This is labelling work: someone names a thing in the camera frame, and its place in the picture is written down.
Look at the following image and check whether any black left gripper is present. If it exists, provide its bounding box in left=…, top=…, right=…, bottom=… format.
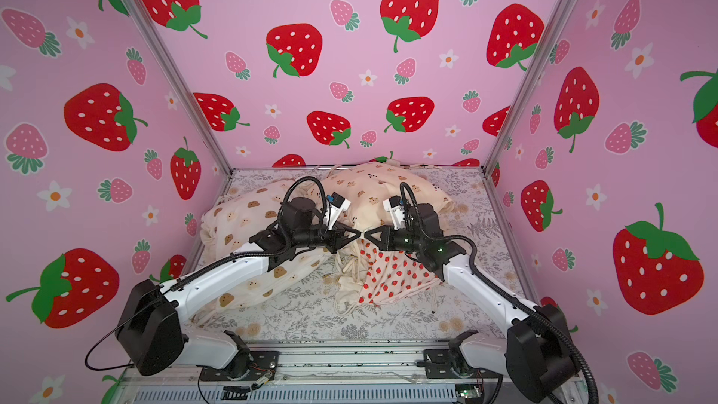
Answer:
left=292, top=221, right=361, bottom=256

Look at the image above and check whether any strawberry print ruffled pillow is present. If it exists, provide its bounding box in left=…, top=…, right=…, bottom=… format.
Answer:
left=335, top=238, right=441, bottom=314

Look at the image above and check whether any cream bear print pillow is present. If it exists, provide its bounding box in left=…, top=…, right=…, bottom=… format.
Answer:
left=322, top=162, right=454, bottom=231

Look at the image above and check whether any white pillow brown bear print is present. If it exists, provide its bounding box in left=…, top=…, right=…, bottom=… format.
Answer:
left=194, top=180, right=330, bottom=321

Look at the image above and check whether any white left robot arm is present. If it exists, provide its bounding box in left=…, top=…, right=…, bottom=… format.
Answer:
left=114, top=193, right=361, bottom=380

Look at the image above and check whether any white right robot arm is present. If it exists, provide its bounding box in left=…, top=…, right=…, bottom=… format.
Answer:
left=364, top=196, right=598, bottom=403

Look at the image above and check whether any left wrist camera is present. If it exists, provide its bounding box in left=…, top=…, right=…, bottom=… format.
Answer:
left=323, top=193, right=351, bottom=230

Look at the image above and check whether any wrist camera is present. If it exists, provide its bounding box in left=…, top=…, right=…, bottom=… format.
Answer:
left=323, top=193, right=351, bottom=230
left=383, top=196, right=406, bottom=230

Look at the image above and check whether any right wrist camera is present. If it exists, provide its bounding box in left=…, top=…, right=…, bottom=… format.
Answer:
left=383, top=196, right=406, bottom=230

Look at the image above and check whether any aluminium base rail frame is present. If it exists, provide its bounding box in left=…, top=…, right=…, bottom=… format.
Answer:
left=104, top=340, right=527, bottom=403

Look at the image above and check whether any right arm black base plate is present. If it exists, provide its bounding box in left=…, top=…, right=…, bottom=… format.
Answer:
left=415, top=348, right=500, bottom=380

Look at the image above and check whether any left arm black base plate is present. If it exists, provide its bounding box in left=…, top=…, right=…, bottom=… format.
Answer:
left=199, top=351, right=280, bottom=383

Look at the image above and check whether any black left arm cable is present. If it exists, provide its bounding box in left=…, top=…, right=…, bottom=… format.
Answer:
left=83, top=176, right=332, bottom=374

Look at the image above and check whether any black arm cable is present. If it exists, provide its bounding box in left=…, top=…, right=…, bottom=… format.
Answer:
left=397, top=181, right=600, bottom=404
left=83, top=176, right=332, bottom=374

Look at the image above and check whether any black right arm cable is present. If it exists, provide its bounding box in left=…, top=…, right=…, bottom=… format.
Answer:
left=397, top=181, right=600, bottom=404

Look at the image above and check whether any right aluminium corner post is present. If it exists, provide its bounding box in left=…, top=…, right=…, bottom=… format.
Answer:
left=482, top=0, right=578, bottom=179

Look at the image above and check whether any aluminium corner post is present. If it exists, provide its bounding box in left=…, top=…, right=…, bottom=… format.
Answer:
left=122, top=0, right=233, bottom=177
left=482, top=0, right=578, bottom=179

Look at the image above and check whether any left aluminium corner post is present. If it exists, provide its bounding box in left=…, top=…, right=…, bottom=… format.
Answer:
left=122, top=0, right=233, bottom=177

